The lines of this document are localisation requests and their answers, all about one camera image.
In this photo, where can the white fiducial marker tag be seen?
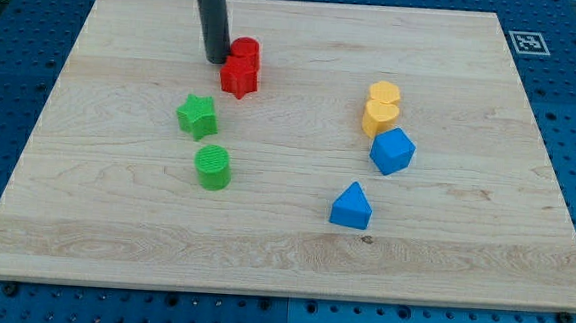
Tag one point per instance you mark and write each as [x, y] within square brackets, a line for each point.
[529, 43]

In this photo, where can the green star block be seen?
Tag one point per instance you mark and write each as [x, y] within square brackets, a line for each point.
[197, 116]

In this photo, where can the red star block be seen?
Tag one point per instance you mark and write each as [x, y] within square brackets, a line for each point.
[238, 76]

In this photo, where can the light wooden board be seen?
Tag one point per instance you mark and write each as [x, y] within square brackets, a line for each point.
[106, 192]

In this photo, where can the red cylinder block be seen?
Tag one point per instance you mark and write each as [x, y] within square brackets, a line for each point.
[247, 48]

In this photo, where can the blue triangle block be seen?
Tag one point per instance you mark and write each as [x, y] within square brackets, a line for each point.
[351, 208]

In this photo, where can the blue cube block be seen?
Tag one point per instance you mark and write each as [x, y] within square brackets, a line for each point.
[392, 151]

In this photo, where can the yellow hexagon block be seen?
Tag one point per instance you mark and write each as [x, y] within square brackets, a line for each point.
[385, 92]

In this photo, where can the yellow heart block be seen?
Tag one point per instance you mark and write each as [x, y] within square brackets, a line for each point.
[379, 117]

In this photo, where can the green cylinder block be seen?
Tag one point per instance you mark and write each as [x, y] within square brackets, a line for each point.
[212, 164]

